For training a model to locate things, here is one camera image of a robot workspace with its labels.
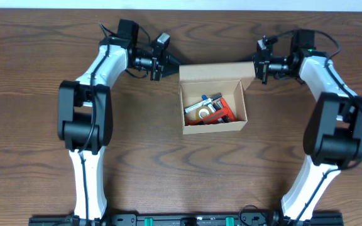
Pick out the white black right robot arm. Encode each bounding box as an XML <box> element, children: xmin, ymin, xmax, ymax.
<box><xmin>252</xmin><ymin>29</ymin><xmax>362</xmax><ymax>225</ymax></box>

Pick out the yellow tape roll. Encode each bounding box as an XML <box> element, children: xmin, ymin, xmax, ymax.
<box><xmin>195</xmin><ymin>105</ymin><xmax>213</xmax><ymax>120</ymax></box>

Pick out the red utility knife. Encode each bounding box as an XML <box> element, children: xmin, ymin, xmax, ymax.
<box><xmin>188</xmin><ymin>113</ymin><xmax>216</xmax><ymax>126</ymax></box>

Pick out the cardboard box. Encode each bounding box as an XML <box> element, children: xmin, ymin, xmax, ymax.
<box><xmin>178</xmin><ymin>62</ymin><xmax>255</xmax><ymax>135</ymax></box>

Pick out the black capped white marker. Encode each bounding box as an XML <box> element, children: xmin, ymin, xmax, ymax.
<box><xmin>184</xmin><ymin>93</ymin><xmax>222</xmax><ymax>114</ymax></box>

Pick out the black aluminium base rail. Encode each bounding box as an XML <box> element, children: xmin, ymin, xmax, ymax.
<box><xmin>28</xmin><ymin>211</ymin><xmax>344</xmax><ymax>226</ymax></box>

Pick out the red black stapler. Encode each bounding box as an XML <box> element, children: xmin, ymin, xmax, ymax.
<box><xmin>214</xmin><ymin>97</ymin><xmax>237</xmax><ymax>122</ymax></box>

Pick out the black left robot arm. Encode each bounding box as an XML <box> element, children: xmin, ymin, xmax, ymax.
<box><xmin>58</xmin><ymin>19</ymin><xmax>181</xmax><ymax>225</ymax></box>

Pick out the blue capped white marker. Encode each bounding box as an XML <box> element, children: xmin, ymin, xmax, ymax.
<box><xmin>202</xmin><ymin>95</ymin><xmax>216</xmax><ymax>113</ymax></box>

